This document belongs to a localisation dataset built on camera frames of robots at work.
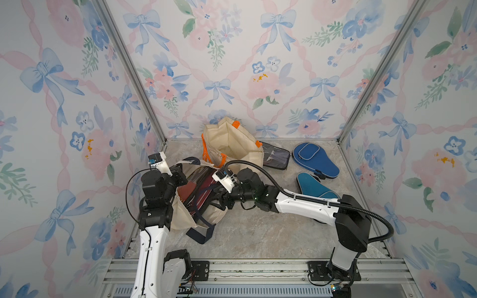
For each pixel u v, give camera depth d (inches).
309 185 38.3
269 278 28.9
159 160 23.6
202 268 29.5
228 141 43.3
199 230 33.4
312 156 41.9
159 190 21.6
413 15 27.7
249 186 23.7
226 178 25.6
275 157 43.2
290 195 21.6
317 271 28.9
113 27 28.9
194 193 31.4
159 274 17.0
